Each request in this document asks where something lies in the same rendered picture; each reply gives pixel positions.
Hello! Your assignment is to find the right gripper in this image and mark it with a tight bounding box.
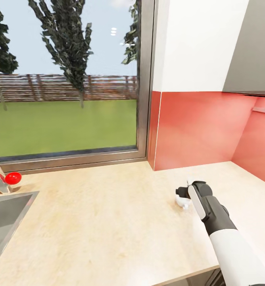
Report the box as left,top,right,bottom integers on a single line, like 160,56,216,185
175,187,191,199

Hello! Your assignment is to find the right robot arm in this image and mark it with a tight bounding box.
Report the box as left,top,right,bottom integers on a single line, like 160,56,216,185
175,178,265,286

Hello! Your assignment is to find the coffee cup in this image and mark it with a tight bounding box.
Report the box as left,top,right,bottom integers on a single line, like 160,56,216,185
176,195,192,211

